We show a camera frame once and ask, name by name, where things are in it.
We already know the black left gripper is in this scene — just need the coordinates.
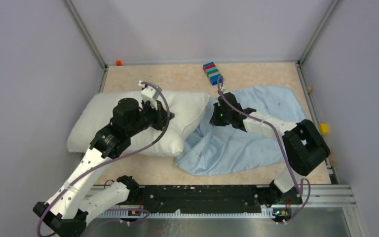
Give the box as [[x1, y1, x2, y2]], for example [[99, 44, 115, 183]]
[[127, 97, 174, 136]]

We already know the light blue pillowcase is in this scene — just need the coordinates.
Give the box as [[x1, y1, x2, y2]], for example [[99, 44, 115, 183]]
[[174, 85, 306, 176]]

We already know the white pillow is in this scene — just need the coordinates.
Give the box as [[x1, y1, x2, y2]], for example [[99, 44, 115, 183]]
[[67, 90, 211, 157]]

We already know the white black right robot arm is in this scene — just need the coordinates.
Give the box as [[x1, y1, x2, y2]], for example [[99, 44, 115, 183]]
[[210, 92, 330, 206]]

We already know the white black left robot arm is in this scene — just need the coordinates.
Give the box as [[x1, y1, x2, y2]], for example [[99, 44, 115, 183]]
[[33, 97, 173, 237]]

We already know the multicolour toy brick stack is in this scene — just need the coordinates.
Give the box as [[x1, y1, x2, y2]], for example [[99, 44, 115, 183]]
[[202, 62, 223, 85]]

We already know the yellow toy block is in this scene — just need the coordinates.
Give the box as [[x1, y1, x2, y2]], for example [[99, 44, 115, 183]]
[[318, 123, 329, 136]]

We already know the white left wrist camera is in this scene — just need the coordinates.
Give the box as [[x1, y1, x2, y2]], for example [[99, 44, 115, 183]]
[[138, 81, 162, 108]]

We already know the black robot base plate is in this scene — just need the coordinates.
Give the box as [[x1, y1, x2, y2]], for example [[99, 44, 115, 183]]
[[119, 185, 303, 214]]

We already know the small wooden block near rail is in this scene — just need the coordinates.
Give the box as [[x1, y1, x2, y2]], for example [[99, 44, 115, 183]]
[[328, 154, 336, 167]]

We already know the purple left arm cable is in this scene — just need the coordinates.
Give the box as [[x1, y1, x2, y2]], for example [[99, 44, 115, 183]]
[[36, 81, 172, 237]]

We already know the aluminium front frame rail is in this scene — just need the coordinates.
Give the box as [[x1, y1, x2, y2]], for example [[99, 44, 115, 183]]
[[50, 185, 368, 237]]

